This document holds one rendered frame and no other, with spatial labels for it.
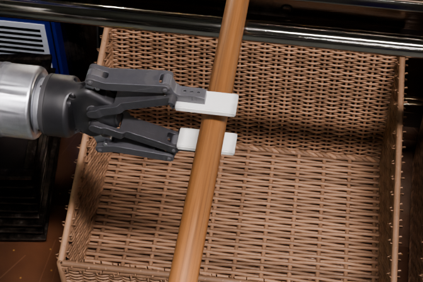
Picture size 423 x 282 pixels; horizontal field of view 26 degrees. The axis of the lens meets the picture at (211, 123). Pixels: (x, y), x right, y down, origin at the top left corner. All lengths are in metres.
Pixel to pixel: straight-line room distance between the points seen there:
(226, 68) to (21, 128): 0.25
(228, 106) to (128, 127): 0.13
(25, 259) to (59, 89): 0.69
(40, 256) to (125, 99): 0.70
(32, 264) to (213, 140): 0.74
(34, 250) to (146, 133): 0.67
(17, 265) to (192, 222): 0.78
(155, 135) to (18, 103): 0.17
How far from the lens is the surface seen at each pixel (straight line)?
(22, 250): 1.73
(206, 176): 1.01
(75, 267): 1.52
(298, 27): 1.22
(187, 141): 1.10
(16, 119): 1.09
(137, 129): 1.11
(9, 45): 1.85
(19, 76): 1.09
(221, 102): 1.05
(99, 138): 1.14
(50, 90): 1.08
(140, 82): 1.04
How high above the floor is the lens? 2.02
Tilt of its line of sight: 50 degrees down
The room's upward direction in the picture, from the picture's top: straight up
